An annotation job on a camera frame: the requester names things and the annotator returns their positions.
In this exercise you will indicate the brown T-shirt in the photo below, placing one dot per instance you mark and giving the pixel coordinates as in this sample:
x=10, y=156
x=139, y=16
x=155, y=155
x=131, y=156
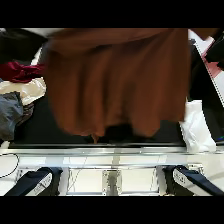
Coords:
x=116, y=83

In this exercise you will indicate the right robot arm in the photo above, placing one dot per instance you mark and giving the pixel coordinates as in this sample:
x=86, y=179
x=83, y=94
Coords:
x=196, y=181

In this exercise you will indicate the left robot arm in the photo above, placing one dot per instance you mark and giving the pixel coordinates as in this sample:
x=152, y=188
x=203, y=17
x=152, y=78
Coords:
x=31, y=181

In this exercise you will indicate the brown striped garment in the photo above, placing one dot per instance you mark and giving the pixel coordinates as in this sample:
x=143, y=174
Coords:
x=27, y=113

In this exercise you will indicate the cream garment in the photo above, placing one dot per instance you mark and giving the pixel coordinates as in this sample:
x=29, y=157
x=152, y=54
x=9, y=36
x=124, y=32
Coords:
x=30, y=88

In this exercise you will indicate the white garment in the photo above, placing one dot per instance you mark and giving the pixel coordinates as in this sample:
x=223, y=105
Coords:
x=196, y=130

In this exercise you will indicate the blue-grey garment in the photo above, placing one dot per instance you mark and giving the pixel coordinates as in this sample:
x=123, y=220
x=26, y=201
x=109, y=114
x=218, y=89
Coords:
x=10, y=115

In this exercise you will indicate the silver frame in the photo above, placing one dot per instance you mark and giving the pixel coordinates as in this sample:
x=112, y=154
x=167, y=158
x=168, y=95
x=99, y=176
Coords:
x=100, y=151

